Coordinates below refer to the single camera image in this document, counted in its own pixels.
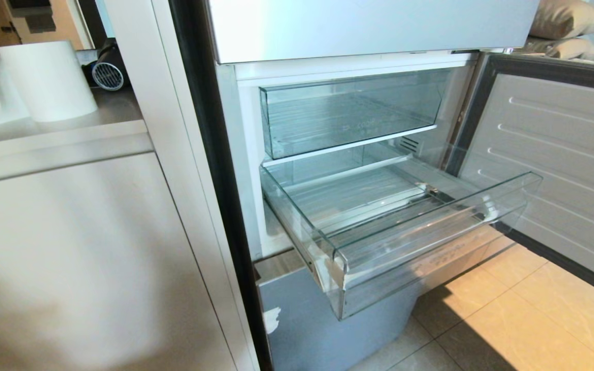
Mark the clear large fridge drawer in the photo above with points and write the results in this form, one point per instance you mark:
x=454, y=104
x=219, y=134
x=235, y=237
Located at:
x=379, y=216

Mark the white cabinet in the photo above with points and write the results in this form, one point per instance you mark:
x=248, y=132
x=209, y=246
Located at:
x=70, y=247

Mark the clear small fridge drawer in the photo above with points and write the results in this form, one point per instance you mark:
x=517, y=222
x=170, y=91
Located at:
x=348, y=111

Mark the silver closed fridge door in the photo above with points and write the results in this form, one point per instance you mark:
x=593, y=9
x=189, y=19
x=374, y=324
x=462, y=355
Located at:
x=369, y=26

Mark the white paper roll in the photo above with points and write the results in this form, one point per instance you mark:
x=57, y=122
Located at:
x=44, y=82

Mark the grey closed freezer door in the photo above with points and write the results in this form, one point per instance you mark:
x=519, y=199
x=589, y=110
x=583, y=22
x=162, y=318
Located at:
x=317, y=324

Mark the white ribbed fridge door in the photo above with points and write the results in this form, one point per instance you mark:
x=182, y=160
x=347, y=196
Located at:
x=555, y=159

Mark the silver fridge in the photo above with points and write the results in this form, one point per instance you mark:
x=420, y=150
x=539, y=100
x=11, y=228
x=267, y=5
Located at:
x=243, y=154

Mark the black round fan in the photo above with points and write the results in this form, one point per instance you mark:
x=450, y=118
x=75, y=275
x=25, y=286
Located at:
x=106, y=69

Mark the beige pillow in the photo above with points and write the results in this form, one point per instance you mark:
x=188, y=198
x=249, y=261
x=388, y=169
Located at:
x=567, y=49
x=565, y=18

